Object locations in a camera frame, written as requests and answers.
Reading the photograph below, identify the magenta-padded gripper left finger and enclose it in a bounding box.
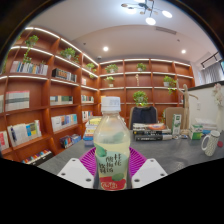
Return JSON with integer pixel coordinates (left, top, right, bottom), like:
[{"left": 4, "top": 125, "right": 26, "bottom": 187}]
[{"left": 57, "top": 146, "right": 98, "bottom": 190}]

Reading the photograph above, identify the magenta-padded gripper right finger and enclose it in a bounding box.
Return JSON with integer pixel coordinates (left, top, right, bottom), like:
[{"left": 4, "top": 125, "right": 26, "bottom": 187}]
[{"left": 128, "top": 147, "right": 168, "bottom": 190}]

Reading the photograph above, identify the yellow drink bottle white cap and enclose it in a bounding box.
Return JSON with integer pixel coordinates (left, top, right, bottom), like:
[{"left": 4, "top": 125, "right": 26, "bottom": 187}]
[{"left": 93, "top": 96, "right": 132, "bottom": 192}]

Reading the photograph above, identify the stack of dark books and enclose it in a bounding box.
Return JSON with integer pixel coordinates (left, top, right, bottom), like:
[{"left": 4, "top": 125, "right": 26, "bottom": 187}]
[{"left": 132, "top": 122, "right": 174, "bottom": 142}]

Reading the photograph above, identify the small green white carton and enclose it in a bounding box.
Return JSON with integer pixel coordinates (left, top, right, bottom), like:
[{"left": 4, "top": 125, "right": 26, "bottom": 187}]
[{"left": 171, "top": 113, "right": 183, "bottom": 136}]

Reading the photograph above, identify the dark office chair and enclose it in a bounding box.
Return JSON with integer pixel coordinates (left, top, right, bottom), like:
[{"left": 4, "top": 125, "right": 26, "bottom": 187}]
[{"left": 128, "top": 105, "right": 159, "bottom": 129}]

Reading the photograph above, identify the tan chair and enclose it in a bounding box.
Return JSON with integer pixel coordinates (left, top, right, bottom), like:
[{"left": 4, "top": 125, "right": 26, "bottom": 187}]
[{"left": 164, "top": 106, "right": 185, "bottom": 129}]

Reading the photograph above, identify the green white box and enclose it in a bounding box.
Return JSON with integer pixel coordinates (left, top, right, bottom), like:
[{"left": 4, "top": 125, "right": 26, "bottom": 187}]
[{"left": 189, "top": 124, "right": 204, "bottom": 140}]

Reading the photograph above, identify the white mug triangle pattern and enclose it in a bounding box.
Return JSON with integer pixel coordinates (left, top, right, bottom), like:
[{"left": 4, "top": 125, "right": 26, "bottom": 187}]
[{"left": 200, "top": 129, "right": 222, "bottom": 157}]

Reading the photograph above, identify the stack of white books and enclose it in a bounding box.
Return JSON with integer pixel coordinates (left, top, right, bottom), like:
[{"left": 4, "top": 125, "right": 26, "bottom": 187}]
[{"left": 194, "top": 117, "right": 219, "bottom": 133}]

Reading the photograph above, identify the wooden shelf unit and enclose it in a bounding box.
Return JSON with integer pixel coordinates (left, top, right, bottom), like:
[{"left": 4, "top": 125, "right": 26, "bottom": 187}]
[{"left": 0, "top": 26, "right": 198, "bottom": 166}]

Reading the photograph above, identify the grey curtain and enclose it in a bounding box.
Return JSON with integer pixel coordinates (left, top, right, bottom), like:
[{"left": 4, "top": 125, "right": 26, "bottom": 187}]
[{"left": 199, "top": 61, "right": 224, "bottom": 84}]

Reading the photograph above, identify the ceiling air vent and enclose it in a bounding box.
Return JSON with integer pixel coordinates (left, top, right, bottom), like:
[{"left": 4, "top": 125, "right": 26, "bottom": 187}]
[{"left": 154, "top": 25, "right": 178, "bottom": 36}]

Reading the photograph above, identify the multi-bulb ceiling lamp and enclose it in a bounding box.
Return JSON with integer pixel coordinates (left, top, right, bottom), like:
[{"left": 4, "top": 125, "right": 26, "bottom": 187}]
[{"left": 120, "top": 0, "right": 174, "bottom": 26}]

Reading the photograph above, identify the black track light rail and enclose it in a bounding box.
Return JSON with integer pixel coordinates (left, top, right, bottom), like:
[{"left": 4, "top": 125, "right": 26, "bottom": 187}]
[{"left": 200, "top": 50, "right": 221, "bottom": 69}]

